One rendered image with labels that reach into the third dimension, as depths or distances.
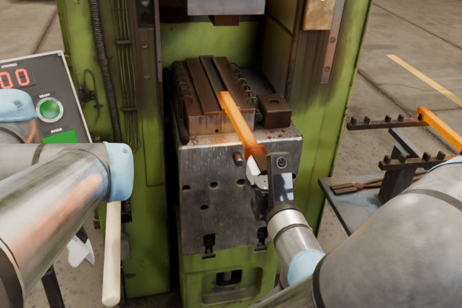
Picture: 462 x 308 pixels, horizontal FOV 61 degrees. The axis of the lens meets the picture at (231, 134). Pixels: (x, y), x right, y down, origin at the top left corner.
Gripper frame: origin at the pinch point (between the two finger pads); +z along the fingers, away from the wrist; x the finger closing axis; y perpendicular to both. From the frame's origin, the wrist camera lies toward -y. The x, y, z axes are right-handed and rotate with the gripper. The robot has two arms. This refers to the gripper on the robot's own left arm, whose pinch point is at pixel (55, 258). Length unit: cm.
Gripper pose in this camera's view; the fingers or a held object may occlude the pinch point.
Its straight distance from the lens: 85.6
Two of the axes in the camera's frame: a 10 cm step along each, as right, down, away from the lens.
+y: -0.5, 5.3, -8.5
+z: -0.5, 8.4, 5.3
